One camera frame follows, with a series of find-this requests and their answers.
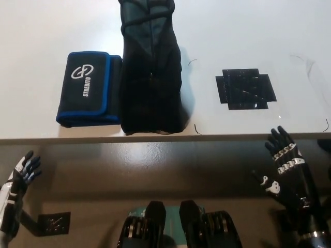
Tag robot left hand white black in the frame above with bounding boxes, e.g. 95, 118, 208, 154
0, 150, 42, 233

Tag robot right hand white black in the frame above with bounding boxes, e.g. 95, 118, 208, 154
252, 126, 329, 236

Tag black lunch bag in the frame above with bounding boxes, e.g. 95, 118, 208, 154
119, 0, 191, 136

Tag black diagonal bar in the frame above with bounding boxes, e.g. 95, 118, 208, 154
20, 205, 42, 236

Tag black tape mark, small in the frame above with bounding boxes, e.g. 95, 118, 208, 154
38, 211, 71, 236

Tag black tape cross, glossy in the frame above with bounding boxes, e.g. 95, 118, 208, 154
215, 68, 277, 111

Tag black blue Strebito pouch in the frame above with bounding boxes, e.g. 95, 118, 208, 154
55, 51, 124, 128

